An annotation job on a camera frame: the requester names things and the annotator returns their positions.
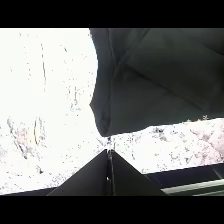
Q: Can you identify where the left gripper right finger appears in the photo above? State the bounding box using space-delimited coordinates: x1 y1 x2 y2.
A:
110 149 166 196

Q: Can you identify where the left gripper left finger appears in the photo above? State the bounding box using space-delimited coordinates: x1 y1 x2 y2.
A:
47 149 111 196

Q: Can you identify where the black garment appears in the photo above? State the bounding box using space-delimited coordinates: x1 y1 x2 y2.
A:
88 28 224 138

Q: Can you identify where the silver frame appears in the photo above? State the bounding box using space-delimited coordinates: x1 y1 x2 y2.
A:
145 163 224 196

